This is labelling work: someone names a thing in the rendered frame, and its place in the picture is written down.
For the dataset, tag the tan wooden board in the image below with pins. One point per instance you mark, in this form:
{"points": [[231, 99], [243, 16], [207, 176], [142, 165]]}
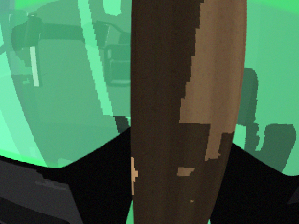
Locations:
{"points": [[186, 69]]}

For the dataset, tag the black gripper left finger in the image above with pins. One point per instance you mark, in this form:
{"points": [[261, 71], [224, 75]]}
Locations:
{"points": [[96, 189]]}

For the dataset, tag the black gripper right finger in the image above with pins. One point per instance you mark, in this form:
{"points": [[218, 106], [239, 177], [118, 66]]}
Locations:
{"points": [[252, 192]]}

